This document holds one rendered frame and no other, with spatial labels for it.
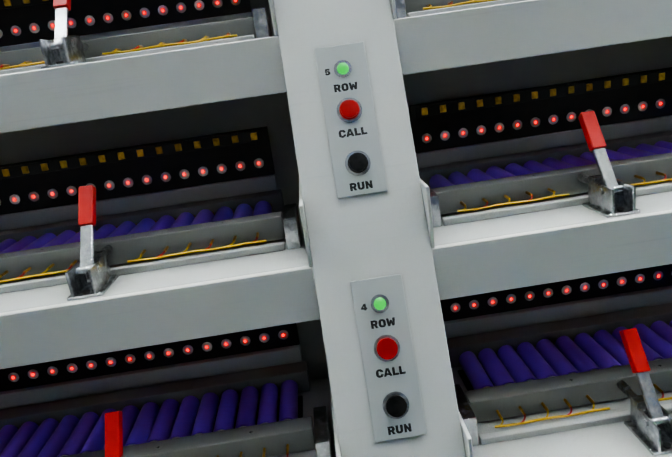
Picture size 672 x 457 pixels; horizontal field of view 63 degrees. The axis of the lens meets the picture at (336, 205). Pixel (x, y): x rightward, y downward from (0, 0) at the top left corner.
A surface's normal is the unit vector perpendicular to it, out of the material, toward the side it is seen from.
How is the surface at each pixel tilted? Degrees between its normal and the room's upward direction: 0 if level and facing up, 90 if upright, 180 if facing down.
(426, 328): 90
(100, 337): 109
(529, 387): 19
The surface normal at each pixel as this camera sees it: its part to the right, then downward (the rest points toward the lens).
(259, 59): 0.07, 0.25
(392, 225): 0.02, -0.08
